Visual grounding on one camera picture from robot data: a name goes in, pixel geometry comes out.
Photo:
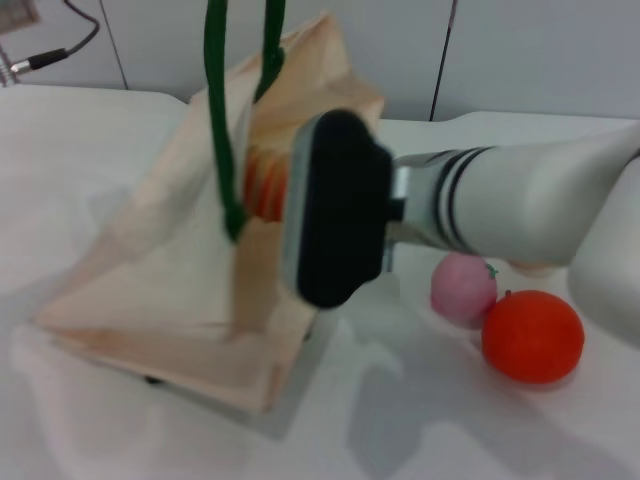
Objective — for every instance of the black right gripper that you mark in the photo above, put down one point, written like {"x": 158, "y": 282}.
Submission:
{"x": 340, "y": 210}

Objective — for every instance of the orange striped bread loaf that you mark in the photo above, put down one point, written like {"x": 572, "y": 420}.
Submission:
{"x": 265, "y": 185}

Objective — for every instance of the round beige egg yolk pastry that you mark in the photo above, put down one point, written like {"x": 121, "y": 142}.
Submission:
{"x": 535, "y": 270}

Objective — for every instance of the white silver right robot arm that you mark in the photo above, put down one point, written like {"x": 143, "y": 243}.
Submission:
{"x": 525, "y": 200}

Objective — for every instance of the pink toy peach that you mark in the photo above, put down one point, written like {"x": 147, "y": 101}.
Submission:
{"x": 462, "y": 292}

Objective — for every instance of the orange toy fruit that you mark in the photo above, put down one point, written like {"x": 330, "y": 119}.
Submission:
{"x": 532, "y": 337}

